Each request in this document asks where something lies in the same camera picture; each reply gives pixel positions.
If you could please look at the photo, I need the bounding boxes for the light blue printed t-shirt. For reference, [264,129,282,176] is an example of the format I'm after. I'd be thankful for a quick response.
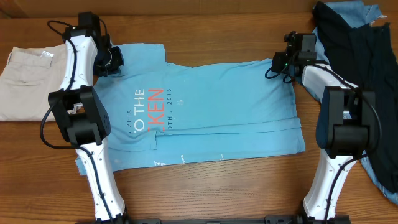
[95,44,305,171]

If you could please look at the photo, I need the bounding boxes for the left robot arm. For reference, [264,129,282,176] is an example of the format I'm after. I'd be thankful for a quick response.
[46,12,131,223]

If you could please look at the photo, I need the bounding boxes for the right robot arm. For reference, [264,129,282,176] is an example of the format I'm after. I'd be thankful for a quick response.
[264,31,382,224]

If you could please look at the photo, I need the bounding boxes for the folded beige trousers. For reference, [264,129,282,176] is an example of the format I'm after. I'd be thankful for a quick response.
[1,44,67,121]

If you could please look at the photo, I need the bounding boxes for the black garment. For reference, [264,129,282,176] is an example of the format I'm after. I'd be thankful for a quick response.
[312,1,398,194]

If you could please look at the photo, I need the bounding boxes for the blue denim garment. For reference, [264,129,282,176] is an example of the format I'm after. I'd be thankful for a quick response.
[294,0,398,206]

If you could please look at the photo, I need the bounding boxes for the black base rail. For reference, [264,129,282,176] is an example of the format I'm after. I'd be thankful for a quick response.
[76,214,351,224]

